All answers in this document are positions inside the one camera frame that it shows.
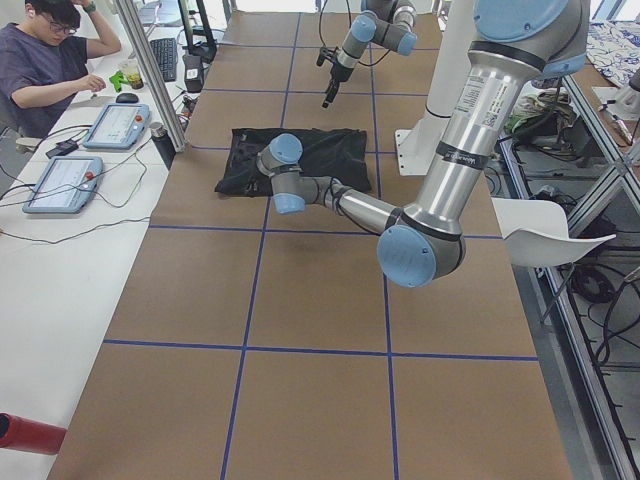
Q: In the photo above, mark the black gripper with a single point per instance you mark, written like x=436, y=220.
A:
x=334, y=79

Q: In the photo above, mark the black graphic t-shirt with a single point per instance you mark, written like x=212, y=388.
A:
x=339, y=153

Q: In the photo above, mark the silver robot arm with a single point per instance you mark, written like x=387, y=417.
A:
x=388, y=24
x=489, y=51

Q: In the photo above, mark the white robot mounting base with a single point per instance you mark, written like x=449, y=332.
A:
x=416, y=147

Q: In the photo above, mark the black keyboard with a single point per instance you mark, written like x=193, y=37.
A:
x=164, y=51

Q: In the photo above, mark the dark green water bottle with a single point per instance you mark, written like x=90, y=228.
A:
x=163, y=143

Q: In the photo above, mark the clear cup with drink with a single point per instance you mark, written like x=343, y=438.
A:
x=131, y=73

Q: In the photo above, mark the black computer mouse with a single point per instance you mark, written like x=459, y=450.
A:
x=127, y=98

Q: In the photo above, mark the grey teach pendant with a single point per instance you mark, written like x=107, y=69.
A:
x=66, y=185
x=119, y=126

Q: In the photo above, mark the white plastic chair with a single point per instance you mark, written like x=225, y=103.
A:
x=536, y=233

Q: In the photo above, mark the brown table mat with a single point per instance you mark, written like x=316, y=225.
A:
x=252, y=345

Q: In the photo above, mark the seated person grey shirt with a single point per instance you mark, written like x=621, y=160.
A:
x=44, y=60

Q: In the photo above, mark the red cylinder bottle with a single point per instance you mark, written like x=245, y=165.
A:
x=21, y=434

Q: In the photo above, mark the aluminium frame post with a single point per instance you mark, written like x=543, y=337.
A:
x=151, y=72

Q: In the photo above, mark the aluminium frame side rail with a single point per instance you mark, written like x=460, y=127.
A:
x=585, y=317

